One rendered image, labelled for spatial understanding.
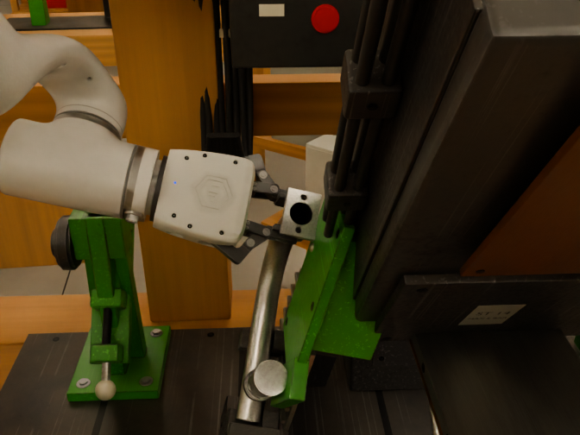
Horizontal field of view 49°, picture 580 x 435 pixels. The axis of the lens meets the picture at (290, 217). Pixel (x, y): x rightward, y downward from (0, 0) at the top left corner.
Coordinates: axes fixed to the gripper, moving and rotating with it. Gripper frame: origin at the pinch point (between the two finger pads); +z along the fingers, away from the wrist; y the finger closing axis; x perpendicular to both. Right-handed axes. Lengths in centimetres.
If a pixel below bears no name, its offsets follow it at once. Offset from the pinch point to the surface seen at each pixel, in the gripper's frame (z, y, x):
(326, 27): -0.1, 23.4, -3.6
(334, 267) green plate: 3.1, -7.3, -11.0
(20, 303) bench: -37, -11, 54
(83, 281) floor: -46, 17, 218
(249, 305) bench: 3.4, -4.4, 44.1
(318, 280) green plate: 2.8, -8.1, -7.2
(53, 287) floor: -57, 12, 218
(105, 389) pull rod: -16.9, -22.4, 22.4
